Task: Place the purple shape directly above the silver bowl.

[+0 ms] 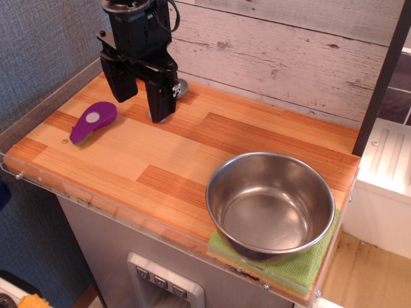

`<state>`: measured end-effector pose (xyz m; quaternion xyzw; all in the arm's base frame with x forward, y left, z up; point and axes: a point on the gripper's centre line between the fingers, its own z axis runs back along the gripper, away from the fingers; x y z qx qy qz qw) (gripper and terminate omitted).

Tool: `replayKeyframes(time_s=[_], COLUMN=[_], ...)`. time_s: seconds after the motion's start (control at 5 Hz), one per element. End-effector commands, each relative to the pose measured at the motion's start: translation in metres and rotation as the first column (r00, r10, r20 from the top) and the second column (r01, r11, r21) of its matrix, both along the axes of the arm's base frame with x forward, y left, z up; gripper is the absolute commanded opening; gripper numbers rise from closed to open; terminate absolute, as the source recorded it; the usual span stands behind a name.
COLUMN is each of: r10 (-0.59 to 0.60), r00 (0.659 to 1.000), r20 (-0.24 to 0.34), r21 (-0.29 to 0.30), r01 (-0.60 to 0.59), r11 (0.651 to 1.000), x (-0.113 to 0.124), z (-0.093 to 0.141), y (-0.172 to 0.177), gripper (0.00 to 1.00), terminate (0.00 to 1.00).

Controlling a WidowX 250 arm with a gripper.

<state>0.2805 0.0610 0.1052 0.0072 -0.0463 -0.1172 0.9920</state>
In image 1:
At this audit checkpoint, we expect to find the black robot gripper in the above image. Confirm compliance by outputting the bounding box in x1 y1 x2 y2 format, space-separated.
97 4 179 123

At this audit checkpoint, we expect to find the purple toy eggplant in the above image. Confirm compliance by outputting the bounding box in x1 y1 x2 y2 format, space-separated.
69 101 118 145

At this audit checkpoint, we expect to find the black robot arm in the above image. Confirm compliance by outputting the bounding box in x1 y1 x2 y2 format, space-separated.
97 1 180 123

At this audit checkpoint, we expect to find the silver metal bowl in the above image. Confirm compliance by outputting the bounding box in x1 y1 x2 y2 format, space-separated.
205 151 336 263

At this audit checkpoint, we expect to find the blue grey toy scoop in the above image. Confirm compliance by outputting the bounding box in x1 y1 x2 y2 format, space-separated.
148 78 189 120

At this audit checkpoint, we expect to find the clear acrylic edge guard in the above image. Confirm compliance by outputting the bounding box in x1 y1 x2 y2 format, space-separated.
4 148 360 305

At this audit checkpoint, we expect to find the grey toy fridge cabinet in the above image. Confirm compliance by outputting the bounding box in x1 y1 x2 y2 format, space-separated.
58 197 293 307

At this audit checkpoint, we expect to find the silver ice dispenser panel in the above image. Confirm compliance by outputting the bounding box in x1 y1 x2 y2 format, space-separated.
127 252 206 307

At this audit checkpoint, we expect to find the orange object bottom left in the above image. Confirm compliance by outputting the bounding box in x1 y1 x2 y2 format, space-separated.
17 294 51 308

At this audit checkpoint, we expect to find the green cloth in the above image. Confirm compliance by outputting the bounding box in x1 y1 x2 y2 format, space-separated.
209 209 341 293

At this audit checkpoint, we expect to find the white toy sink unit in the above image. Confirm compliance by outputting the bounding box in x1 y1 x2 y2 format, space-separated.
342 119 410 258

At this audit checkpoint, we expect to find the dark right shelf post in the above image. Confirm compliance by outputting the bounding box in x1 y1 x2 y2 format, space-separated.
352 0 410 157

